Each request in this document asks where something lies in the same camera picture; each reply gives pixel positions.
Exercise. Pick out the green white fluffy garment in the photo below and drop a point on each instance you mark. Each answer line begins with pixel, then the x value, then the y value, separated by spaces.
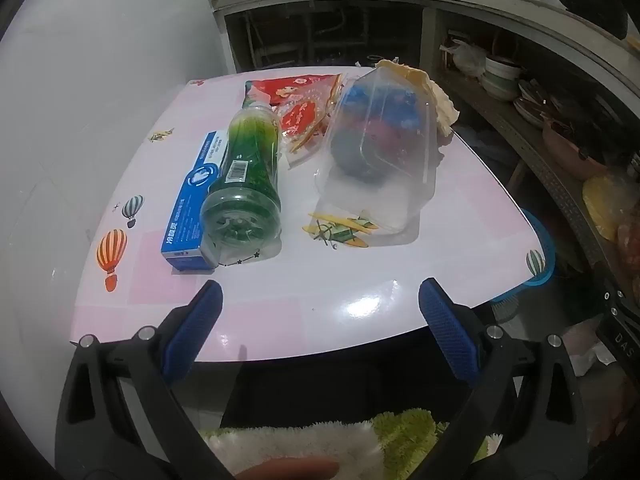
pixel 300 440

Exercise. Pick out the green plastic bottle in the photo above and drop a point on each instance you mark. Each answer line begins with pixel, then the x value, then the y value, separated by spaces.
pixel 247 170

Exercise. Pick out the clear plastic container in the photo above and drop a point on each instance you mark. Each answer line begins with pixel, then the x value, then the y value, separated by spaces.
pixel 390 195

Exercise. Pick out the stack of white bowls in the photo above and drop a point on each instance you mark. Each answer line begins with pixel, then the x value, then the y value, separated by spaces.
pixel 501 77

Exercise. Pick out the yellow bag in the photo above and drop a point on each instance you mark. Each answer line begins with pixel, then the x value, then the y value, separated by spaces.
pixel 602 205

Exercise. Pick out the stack of plates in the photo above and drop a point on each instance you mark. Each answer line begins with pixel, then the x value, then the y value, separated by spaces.
pixel 532 102

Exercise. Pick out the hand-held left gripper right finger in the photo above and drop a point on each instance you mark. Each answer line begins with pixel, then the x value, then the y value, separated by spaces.
pixel 450 330

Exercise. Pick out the blue toothpaste box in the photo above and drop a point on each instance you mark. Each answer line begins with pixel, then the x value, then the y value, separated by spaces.
pixel 192 200

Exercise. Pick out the person's left hand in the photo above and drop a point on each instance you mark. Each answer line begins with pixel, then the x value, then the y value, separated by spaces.
pixel 295 470

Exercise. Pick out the brown clay pot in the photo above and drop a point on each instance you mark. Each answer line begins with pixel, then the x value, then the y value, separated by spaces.
pixel 570 152

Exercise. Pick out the red snack bag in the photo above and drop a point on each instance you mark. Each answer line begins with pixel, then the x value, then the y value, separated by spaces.
pixel 295 95

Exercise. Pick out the blue plastic basket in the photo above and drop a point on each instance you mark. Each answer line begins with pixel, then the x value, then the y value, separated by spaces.
pixel 542 265

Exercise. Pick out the pink white plastic bag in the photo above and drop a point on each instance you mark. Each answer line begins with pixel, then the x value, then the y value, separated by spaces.
pixel 590 347

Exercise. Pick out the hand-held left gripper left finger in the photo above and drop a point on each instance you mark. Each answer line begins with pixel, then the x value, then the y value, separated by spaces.
pixel 197 325

